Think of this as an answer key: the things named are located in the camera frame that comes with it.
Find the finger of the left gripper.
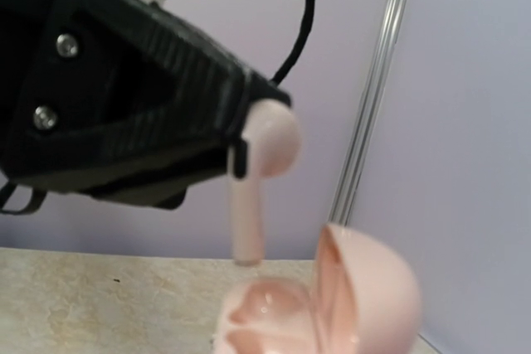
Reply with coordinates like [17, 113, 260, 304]
[82, 140, 248, 210]
[1, 0, 291, 188]

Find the pink earbud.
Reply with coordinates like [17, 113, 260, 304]
[227, 99, 302, 266]

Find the pink earbud charging case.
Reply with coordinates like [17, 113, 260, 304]
[212, 224, 421, 353]

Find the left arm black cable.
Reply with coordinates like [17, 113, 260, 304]
[269, 0, 319, 84]

